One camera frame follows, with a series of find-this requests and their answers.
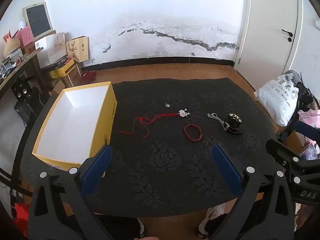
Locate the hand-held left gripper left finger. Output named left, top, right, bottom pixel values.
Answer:
left=27, top=144, right=113, bottom=240

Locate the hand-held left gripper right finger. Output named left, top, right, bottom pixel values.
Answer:
left=211, top=144, right=297, bottom=240

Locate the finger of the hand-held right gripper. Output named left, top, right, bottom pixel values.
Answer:
left=294, top=121, right=320, bottom=140
left=265, top=139, right=320, bottom=188

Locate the red bead bracelet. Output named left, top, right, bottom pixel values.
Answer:
left=184, top=123, right=203, bottom=142

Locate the yellow cardboard box white inside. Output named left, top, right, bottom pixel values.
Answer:
left=32, top=81, right=117, bottom=178

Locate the black and gold wristwatch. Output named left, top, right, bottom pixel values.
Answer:
left=222, top=113, right=244, bottom=135

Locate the person's right forearm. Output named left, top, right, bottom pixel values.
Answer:
left=296, top=204, right=317, bottom=239

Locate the pink plastic bag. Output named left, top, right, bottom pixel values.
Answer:
left=299, top=109, right=320, bottom=129

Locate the small brown cardboard box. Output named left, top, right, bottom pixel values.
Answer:
left=285, top=131, right=308, bottom=155

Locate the white printed plastic bag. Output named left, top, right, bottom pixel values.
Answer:
left=254, top=74, right=299, bottom=127

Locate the white sneaker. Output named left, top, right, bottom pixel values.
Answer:
left=199, top=204, right=233, bottom=238
left=137, top=219, right=146, bottom=238

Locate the grey garment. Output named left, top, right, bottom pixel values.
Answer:
left=285, top=70, right=303, bottom=85

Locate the black patterned mat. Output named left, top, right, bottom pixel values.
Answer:
left=22, top=77, right=278, bottom=218

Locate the black computer tower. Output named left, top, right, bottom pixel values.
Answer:
left=14, top=87, right=50, bottom=125

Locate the open brown cardboard box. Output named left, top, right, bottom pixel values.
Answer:
left=51, top=66, right=82, bottom=95

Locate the red plastic bag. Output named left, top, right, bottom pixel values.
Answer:
left=12, top=202, right=30, bottom=238

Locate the yellow and black flat box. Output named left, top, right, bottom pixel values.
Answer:
left=49, top=59, right=75, bottom=78

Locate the white door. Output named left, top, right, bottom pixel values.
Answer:
left=237, top=0, right=304, bottom=92

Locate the black speaker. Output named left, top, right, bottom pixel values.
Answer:
left=11, top=79, right=32, bottom=102

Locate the tan paper gift bag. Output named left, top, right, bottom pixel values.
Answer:
left=65, top=36, right=90, bottom=63

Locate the white gift bag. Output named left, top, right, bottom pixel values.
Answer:
left=35, top=32, right=67, bottom=69

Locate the black desk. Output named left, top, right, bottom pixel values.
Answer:
left=0, top=47, right=50, bottom=100

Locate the brown box under pink box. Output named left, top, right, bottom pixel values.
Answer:
left=21, top=41, right=38, bottom=55

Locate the white framed dark board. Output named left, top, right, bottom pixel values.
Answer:
left=23, top=2, right=54, bottom=38

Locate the silver chain bracelet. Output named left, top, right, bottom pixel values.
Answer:
left=207, top=112, right=225, bottom=126

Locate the red cord necklace silver pendant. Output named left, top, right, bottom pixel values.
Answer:
left=121, top=109, right=190, bottom=138

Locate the black door handle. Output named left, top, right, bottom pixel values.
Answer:
left=281, top=29, right=293, bottom=42

